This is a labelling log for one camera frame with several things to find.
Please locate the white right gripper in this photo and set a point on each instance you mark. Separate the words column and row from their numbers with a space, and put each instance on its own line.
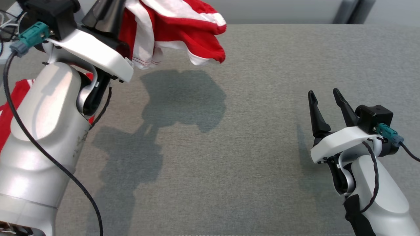
column 341, row 141

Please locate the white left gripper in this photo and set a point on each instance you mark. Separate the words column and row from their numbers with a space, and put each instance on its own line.
column 95, row 52

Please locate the red white basketball shorts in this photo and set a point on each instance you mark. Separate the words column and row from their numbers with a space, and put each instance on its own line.
column 197, row 36

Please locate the red white Bulls jersey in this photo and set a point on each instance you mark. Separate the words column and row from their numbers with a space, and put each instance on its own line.
column 13, row 95

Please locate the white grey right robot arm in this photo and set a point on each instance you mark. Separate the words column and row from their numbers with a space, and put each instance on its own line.
column 390, row 200

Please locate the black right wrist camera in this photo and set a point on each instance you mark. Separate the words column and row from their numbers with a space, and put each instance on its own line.
column 374, row 118

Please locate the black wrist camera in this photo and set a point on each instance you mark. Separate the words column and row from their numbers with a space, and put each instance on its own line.
column 52, row 13
column 374, row 118

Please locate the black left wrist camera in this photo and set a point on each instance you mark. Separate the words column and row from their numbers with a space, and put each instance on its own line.
column 52, row 13

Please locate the grey metal post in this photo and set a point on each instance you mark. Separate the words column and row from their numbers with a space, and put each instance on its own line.
column 344, row 11
column 364, row 11

